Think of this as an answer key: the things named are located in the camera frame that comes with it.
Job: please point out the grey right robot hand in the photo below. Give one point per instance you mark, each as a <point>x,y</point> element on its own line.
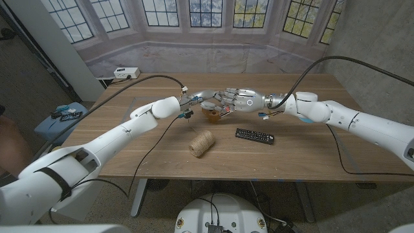
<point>249,100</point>

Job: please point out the yellow round object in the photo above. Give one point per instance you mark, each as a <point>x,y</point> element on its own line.
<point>56,149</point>

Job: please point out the red and white match box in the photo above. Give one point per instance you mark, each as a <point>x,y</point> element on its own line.
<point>227,111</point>

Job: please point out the person's bare leg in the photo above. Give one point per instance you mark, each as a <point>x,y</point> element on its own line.
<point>13,145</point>

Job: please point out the orange wooden block with holes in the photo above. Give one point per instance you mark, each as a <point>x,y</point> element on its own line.
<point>211,117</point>

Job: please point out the black round floor fan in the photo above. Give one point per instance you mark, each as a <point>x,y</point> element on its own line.
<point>158,184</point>

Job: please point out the small black object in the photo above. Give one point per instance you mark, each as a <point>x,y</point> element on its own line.
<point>56,115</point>

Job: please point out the teal small object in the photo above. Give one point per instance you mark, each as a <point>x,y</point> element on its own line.
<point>63,107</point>

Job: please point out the small white object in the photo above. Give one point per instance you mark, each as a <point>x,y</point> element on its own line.
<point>71,110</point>

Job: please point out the white table leg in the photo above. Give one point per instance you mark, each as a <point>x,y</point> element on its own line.
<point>139,197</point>
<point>305,204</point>

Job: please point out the black flat device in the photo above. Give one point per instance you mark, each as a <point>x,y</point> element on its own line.
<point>71,116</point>

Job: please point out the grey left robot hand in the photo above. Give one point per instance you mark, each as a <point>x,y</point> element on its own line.
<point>202,95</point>

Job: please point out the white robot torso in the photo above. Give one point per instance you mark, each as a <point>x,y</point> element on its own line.
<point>226,213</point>

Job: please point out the printed window backdrop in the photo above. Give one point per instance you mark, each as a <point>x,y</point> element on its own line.
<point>207,58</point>

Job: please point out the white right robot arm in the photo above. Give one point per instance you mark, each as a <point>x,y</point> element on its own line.
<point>362,123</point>

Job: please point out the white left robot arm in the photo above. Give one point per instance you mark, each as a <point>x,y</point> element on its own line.
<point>81,158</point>

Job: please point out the white power strip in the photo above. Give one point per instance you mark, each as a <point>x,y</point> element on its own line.
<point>126,73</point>

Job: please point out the jute twine spool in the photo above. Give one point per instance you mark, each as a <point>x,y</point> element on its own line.
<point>201,144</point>

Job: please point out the blue padded stool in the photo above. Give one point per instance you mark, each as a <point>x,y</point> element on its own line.
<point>55,129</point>

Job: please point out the black remote control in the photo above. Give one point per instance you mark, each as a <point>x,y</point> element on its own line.
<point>254,136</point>

